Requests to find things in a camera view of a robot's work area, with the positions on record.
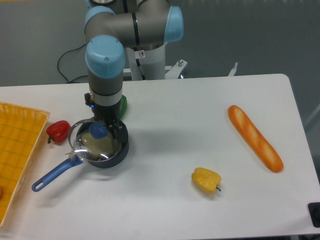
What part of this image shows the yellow bell pepper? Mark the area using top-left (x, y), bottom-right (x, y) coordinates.
top-left (191, 167), bottom-right (222, 195)

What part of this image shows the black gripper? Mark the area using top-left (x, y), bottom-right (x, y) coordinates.
top-left (84, 92), bottom-right (125, 140)

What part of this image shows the glass lid blue knob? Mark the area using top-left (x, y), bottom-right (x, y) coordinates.
top-left (68, 118), bottom-right (129, 163)

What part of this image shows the black floor cable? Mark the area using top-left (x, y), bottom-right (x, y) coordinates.
top-left (57, 43), bottom-right (89, 84)

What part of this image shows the white metal bracket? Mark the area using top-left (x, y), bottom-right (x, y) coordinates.
top-left (228, 62), bottom-right (238, 77)

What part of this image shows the green bell pepper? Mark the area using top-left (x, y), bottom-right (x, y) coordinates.
top-left (118, 95), bottom-right (128, 119)

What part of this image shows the dark blue saucepan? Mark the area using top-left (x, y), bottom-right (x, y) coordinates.
top-left (31, 121), bottom-right (129, 192)

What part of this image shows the black corner device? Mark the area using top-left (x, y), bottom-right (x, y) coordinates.
top-left (307, 202), bottom-right (320, 228)

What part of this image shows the bread slice in pot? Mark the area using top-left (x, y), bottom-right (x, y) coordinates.
top-left (80, 131), bottom-right (119, 161)

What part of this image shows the orange baguette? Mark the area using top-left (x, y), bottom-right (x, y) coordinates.
top-left (227, 105), bottom-right (284, 173)

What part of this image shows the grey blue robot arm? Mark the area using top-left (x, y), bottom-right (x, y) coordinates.
top-left (84, 0), bottom-right (184, 142)

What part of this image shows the red bell pepper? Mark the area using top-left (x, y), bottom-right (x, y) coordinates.
top-left (46, 120), bottom-right (71, 145)

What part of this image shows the yellow woven basket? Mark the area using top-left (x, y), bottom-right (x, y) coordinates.
top-left (0, 102), bottom-right (50, 226)

